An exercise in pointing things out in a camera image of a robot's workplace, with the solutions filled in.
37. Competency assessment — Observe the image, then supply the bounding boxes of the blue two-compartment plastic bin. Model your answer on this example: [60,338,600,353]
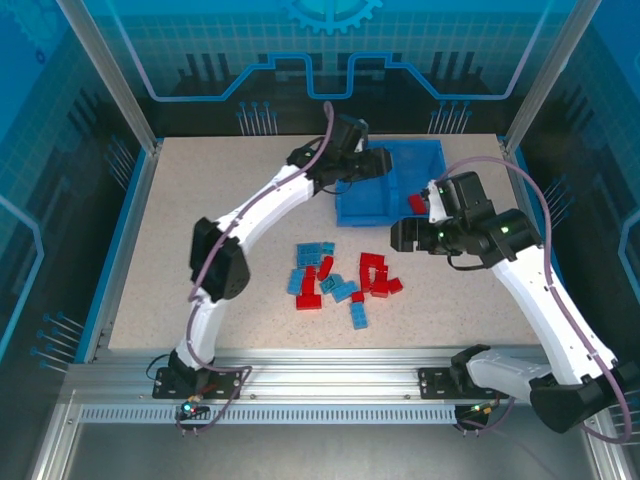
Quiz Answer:
[333,139,450,229]

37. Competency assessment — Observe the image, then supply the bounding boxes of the connector with green light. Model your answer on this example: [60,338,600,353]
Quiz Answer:
[175,393,211,420]
[457,399,501,419]

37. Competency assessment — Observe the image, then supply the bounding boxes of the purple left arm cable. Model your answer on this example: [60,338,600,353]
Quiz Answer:
[173,101,337,437]

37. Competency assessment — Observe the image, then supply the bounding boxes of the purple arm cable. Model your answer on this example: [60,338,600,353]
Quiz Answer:
[173,101,337,437]
[432,157,635,446]

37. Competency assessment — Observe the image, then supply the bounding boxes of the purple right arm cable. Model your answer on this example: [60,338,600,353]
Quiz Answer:
[432,157,635,446]

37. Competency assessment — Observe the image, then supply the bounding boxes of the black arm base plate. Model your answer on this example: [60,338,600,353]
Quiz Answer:
[152,366,252,400]
[417,367,510,400]

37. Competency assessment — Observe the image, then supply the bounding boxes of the aluminium front rail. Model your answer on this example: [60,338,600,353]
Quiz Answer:
[67,348,551,407]

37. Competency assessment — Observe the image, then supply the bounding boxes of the aluminium frame post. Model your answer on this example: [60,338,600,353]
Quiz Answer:
[502,0,610,156]
[55,0,164,154]

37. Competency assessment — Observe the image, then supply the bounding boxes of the slotted aluminium cable duct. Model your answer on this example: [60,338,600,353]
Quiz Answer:
[78,405,460,426]

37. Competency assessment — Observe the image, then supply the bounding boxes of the aluminium lower frame bar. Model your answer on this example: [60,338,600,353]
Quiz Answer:
[579,414,640,480]
[29,389,84,480]

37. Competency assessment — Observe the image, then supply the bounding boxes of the thin black base cable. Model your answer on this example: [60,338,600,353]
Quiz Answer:
[145,353,174,382]

